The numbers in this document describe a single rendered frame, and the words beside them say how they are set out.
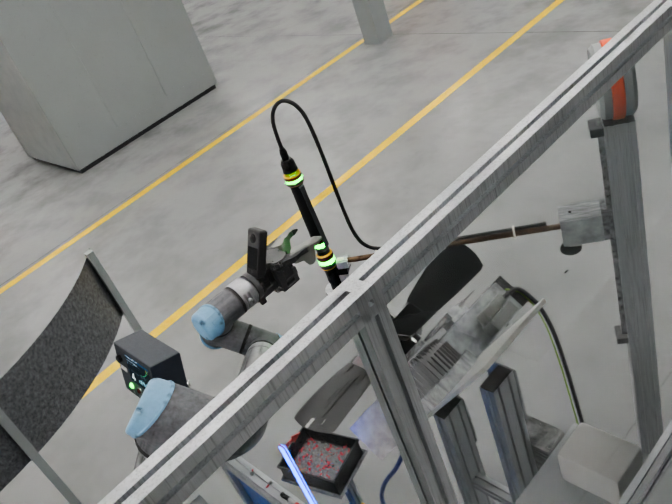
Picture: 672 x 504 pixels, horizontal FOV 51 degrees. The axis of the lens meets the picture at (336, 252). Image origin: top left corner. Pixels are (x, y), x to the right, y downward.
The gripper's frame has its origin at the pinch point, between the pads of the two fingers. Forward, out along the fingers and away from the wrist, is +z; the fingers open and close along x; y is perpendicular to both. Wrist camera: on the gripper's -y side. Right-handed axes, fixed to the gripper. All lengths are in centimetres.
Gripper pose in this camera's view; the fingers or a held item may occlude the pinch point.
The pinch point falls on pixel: (305, 232)
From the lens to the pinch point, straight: 173.0
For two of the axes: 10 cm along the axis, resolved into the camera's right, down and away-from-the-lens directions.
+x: 6.8, 2.2, -7.0
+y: 3.1, 7.8, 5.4
